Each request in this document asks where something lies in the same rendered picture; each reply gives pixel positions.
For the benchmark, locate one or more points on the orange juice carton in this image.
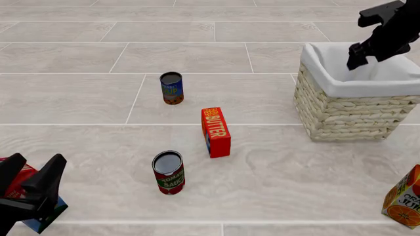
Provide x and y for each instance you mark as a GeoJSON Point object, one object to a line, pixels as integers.
{"type": "Point", "coordinates": [405, 204]}

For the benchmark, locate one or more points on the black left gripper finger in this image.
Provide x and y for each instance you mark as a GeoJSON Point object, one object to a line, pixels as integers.
{"type": "Point", "coordinates": [47, 177]}
{"type": "Point", "coordinates": [11, 169]}

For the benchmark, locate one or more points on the woven cream wicker basket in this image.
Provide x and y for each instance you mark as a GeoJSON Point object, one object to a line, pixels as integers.
{"type": "Point", "coordinates": [348, 118]}

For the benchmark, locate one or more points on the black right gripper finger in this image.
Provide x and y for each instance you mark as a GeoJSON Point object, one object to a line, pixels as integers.
{"type": "Point", "coordinates": [377, 14]}
{"type": "Point", "coordinates": [358, 55]}

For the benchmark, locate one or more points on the blue alphabet soup can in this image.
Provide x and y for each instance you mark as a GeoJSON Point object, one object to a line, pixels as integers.
{"type": "Point", "coordinates": [172, 89]}

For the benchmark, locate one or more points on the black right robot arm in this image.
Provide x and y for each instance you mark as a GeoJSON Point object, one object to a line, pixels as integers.
{"type": "Point", "coordinates": [415, 22]}

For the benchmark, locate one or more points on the red butter box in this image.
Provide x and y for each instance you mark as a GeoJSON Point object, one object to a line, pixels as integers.
{"type": "Point", "coordinates": [217, 132]}

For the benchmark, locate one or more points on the red and blue printed carton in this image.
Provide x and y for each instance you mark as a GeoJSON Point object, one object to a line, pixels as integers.
{"type": "Point", "coordinates": [56, 213]}

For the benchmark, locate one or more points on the white cloth basket liner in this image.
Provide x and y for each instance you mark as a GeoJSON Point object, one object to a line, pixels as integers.
{"type": "Point", "coordinates": [328, 61]}

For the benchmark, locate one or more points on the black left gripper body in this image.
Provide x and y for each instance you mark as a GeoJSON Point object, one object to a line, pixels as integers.
{"type": "Point", "coordinates": [18, 212]}

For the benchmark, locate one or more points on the red tomato sauce can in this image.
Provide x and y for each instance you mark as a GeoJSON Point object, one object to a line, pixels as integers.
{"type": "Point", "coordinates": [169, 179]}

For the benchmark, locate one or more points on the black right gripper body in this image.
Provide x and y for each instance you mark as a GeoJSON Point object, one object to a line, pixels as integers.
{"type": "Point", "coordinates": [392, 41]}

